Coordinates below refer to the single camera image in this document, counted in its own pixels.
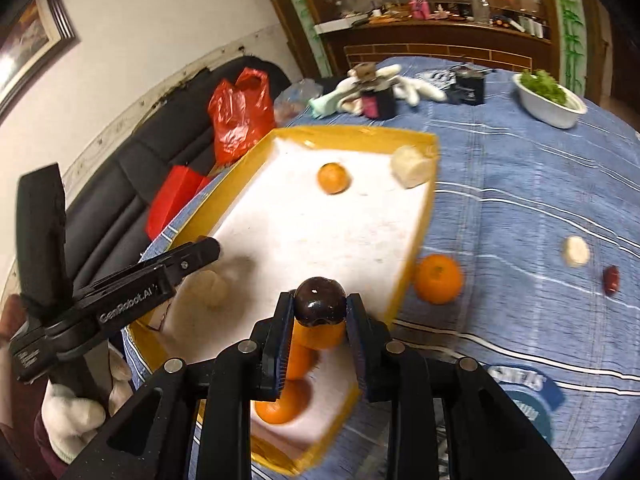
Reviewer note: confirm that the black leather sofa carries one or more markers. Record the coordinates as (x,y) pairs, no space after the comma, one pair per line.
(125,180)

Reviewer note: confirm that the clear glass jar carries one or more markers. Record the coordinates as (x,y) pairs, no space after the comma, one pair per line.
(479,9)

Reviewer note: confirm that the clear plastic bag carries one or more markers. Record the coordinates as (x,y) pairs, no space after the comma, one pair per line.
(295,102)

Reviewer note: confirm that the bamboo painted panel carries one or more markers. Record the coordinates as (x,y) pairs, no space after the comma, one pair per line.
(567,25)
(302,15)

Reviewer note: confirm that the black box with pink label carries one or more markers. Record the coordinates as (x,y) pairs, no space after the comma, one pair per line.
(379,104)

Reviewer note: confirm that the yellow cardboard tray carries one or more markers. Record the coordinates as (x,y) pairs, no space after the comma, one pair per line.
(310,240)

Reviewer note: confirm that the white round cake piece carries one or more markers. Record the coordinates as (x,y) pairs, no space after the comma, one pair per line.
(575,251)

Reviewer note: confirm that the larger white cake piece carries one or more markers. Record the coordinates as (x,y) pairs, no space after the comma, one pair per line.
(412,166)

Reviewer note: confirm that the green lettuce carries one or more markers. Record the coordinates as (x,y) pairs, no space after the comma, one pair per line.
(545,85)

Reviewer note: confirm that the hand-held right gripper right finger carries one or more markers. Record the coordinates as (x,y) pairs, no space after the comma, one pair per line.
(357,360)

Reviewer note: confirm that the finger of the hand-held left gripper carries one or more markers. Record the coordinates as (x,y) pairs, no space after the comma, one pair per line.
(192,257)

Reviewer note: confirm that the white plush toy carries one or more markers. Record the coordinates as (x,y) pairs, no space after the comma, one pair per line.
(415,89)

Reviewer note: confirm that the wooden glass cabinet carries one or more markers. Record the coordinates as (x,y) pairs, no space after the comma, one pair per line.
(440,42)

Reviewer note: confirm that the framed wall picture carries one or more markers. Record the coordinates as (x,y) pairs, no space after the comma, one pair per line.
(30,55)

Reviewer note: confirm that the pink bottle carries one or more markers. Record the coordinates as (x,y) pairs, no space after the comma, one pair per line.
(418,4)

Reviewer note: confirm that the red jujube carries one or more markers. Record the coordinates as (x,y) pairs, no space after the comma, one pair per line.
(611,280)

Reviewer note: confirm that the person's left hand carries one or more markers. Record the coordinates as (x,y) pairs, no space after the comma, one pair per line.
(75,420)

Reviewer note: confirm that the small black box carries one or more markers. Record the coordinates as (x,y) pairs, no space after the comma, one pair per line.
(467,89)

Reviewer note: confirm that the white bowl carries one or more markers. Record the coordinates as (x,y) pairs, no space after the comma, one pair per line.
(550,107)

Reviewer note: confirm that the blue plaid tablecloth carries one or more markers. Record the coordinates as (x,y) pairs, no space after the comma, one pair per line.
(500,200)

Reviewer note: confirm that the red plastic bag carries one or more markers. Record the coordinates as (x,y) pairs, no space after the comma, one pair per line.
(240,115)

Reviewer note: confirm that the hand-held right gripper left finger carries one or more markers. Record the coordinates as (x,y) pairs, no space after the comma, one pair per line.
(281,360)

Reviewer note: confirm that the dark purple plum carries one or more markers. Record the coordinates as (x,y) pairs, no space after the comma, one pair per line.
(320,302)

